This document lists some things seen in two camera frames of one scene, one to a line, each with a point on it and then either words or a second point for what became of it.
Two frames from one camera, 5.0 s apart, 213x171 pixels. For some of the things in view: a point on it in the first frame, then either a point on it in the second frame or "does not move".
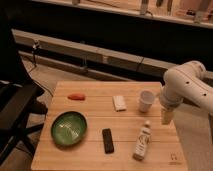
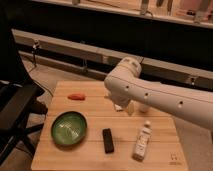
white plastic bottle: (143, 142) does not move
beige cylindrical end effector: (167, 116) → (130, 107)
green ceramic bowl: (68, 128) does not move
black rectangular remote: (108, 141) does not move
